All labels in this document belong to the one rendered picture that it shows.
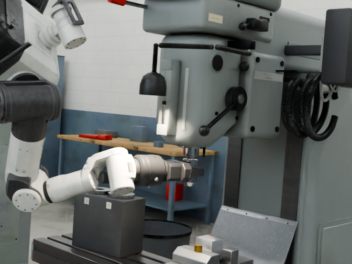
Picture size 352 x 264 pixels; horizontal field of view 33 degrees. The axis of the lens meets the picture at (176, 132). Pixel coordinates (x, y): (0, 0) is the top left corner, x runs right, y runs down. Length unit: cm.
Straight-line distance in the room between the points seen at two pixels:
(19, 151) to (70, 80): 768
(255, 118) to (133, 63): 646
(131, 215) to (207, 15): 73
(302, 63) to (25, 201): 98
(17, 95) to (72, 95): 770
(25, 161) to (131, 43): 671
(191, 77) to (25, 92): 45
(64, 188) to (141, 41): 653
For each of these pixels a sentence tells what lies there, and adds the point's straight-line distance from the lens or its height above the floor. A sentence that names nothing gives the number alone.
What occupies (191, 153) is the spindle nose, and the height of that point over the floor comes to 129.
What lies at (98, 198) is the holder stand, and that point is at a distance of 199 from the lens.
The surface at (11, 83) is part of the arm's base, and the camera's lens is 155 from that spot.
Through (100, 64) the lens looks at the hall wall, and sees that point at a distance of 870.
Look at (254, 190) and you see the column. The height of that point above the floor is 115.
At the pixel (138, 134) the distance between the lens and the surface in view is 754.
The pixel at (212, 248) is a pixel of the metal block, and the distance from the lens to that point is 168.
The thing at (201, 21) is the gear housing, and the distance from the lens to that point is 157.
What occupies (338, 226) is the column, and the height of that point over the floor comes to 105.
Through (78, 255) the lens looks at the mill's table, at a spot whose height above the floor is 91.
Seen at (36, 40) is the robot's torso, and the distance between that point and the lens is 165.
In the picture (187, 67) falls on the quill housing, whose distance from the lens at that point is 163.
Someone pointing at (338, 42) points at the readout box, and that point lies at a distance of 171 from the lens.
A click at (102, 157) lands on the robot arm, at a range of 162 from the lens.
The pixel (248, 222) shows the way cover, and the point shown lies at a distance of 205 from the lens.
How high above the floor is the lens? 144
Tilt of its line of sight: 3 degrees down
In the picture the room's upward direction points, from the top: 4 degrees clockwise
